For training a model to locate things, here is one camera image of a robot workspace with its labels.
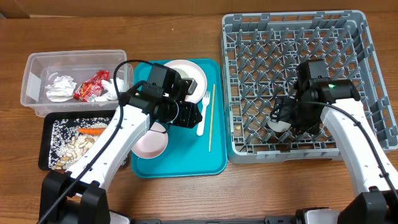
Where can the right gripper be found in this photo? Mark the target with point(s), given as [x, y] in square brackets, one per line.
[286, 114]

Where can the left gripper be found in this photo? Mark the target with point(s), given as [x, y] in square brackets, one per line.
[189, 117]

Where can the white cup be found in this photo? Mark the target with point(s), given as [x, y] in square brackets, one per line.
[279, 126]

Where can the pink bowl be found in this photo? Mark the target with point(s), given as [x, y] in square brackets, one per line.
[152, 144]

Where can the white tissue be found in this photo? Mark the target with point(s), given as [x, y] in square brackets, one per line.
[109, 91]

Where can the orange carrot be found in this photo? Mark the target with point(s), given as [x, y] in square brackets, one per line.
[91, 131]

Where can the red snack wrapper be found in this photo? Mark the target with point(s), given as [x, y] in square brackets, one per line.
[92, 88]

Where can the peanut shells and rice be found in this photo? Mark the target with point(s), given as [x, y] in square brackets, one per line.
[74, 150]

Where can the white napkin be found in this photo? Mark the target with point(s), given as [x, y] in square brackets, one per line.
[61, 90]

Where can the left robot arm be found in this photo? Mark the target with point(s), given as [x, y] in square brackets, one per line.
[79, 195]

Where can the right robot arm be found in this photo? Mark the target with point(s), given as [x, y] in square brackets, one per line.
[336, 105]

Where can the grey dishwasher rack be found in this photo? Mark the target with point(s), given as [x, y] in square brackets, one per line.
[259, 56]

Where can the white plastic fork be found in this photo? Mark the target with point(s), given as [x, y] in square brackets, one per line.
[205, 102]

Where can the teal serving tray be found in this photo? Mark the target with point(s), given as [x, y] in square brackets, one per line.
[186, 153]

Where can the wooden chopstick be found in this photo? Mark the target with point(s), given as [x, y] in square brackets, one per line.
[211, 120]

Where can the white round plate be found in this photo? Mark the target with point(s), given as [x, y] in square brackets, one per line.
[188, 69]

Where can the black tray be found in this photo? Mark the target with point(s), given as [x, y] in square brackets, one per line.
[59, 128]

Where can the clear plastic bin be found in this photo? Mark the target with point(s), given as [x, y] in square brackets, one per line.
[43, 68]

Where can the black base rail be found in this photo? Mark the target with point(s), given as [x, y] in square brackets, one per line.
[217, 221]

